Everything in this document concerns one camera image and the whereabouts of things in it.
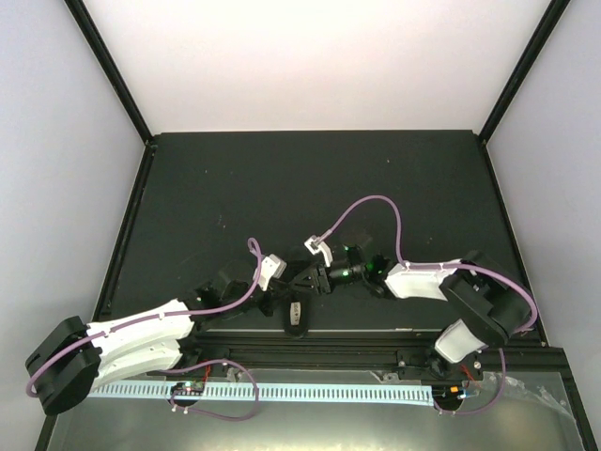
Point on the left small circuit board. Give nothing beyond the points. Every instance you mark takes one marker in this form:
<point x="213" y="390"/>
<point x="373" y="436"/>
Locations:
<point x="188" y="388"/>

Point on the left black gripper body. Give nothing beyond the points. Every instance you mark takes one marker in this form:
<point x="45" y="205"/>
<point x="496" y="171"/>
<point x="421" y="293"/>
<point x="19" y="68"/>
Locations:
<point x="267" y="306"/>

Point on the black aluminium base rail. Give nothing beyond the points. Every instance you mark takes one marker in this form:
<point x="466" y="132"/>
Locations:
<point x="379" y="350"/>

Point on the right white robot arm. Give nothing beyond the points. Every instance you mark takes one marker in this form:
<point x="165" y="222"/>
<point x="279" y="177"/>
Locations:
<point x="491" y="307"/>

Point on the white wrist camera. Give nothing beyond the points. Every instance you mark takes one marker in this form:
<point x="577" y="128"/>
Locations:
<point x="317" y="246"/>
<point x="271" y="267"/>

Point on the black shoelace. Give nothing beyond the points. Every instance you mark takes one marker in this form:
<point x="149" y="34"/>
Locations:
<point x="283" y="291"/>

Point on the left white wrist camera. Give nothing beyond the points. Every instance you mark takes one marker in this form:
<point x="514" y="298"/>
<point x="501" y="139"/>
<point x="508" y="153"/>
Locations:
<point x="271" y="267"/>

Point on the right black frame post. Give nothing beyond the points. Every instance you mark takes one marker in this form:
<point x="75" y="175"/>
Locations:
<point x="536" y="43"/>

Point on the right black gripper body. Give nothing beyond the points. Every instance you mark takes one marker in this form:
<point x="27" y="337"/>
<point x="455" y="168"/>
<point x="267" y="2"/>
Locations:
<point x="328" y="283"/>

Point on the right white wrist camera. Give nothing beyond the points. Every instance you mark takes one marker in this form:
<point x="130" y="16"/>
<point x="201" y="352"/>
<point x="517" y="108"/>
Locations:
<point x="317" y="246"/>

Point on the black sneaker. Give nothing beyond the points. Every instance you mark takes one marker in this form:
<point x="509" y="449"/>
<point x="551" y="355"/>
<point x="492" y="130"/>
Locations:
<point x="295" y="304"/>

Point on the right small circuit board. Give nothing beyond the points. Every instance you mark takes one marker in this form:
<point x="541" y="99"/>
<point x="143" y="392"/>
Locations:
<point x="451" y="392"/>

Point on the small circuit board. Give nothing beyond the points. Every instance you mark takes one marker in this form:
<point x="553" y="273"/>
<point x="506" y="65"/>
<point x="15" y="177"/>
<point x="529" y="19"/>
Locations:
<point x="188" y="388"/>
<point x="451" y="392"/>

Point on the white slotted cable duct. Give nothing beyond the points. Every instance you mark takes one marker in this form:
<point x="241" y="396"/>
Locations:
<point x="274" y="392"/>

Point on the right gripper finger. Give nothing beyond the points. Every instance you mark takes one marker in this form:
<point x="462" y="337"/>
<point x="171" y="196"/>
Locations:
<point x="304" y="276"/>
<point x="306" y="288"/>

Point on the black frame post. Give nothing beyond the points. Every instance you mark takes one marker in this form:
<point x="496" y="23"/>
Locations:
<point x="536" y="43"/>
<point x="81" y="15"/>

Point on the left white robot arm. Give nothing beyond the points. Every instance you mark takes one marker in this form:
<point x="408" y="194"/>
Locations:
<point x="76" y="358"/>

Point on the left black frame post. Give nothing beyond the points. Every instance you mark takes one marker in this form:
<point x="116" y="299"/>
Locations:
<point x="81" y="15"/>

